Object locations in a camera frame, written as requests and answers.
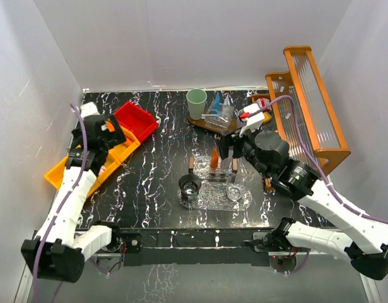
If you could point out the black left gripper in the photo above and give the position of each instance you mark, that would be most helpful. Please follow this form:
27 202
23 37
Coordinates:
118 137

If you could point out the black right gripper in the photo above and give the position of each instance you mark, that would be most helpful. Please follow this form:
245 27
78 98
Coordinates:
239 139

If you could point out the orange toothpaste tube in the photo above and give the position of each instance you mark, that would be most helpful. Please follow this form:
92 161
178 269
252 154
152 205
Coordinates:
214 160

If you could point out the silver toothpaste tube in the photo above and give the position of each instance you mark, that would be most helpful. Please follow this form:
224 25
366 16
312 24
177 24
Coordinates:
226 103

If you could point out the blue toothpaste tube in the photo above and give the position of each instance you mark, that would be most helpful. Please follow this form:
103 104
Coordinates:
216 106

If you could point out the wood acrylic toothbrush stand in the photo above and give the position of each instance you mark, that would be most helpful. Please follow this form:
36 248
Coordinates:
200 166

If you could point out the green plastic cup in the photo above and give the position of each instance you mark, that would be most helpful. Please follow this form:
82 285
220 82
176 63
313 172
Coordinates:
196 100

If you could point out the clear drinking glass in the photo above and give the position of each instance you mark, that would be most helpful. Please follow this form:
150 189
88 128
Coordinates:
235 187

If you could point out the black cup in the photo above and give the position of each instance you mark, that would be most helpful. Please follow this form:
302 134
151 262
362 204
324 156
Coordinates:
189 186

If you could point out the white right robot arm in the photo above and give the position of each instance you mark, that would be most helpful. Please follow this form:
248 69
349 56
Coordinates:
360 239

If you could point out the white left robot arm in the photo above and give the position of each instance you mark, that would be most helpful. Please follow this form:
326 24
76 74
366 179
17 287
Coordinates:
56 252

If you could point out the brown oval wooden tray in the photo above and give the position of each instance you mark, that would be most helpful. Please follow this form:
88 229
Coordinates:
201 124

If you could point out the orange plastic organizer bin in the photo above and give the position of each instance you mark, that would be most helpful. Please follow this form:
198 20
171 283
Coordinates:
116 157

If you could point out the red plastic bin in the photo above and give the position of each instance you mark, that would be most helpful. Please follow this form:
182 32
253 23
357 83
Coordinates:
140 122

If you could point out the yellow grey sponge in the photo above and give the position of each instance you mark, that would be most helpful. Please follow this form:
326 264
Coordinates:
267 117

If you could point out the red white small box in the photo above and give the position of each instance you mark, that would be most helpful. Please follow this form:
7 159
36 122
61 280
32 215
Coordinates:
263 102

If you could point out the glittery oval mat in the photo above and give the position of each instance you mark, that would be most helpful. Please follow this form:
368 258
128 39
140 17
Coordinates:
212 196

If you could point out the orange wooden tiered shelf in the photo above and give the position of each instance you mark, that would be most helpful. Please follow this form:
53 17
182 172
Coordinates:
318 123

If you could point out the black front mounting rail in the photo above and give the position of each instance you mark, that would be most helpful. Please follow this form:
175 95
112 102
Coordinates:
139 247

